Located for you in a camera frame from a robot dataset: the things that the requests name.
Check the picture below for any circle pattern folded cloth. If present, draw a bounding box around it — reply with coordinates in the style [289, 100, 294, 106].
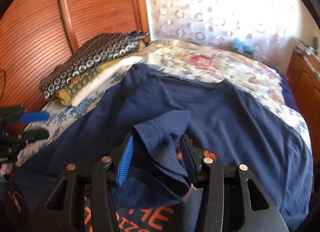
[39, 30, 149, 101]

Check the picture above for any navy blue blanket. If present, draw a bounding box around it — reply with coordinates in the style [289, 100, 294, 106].
[279, 73, 299, 112]

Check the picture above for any yellow folded cloth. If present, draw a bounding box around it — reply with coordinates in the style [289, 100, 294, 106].
[54, 42, 145, 107]

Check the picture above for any person left hand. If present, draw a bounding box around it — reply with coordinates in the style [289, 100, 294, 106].
[0, 163, 14, 177]

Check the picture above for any white circle pattern curtain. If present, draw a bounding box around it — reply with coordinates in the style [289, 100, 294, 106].
[146, 0, 300, 71]

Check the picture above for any teal object by window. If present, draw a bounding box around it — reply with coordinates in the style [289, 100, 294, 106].
[232, 38, 254, 54]

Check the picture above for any wooden sideboard cabinet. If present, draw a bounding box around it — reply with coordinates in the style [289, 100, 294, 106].
[286, 53, 320, 164]

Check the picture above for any white folded cloth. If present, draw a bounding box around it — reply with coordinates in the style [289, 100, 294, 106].
[69, 56, 143, 107]

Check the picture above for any navy blue t-shirt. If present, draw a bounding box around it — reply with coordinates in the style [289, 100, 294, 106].
[16, 64, 313, 231]

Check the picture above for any floral bedspread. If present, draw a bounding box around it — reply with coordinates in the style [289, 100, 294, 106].
[16, 39, 311, 166]

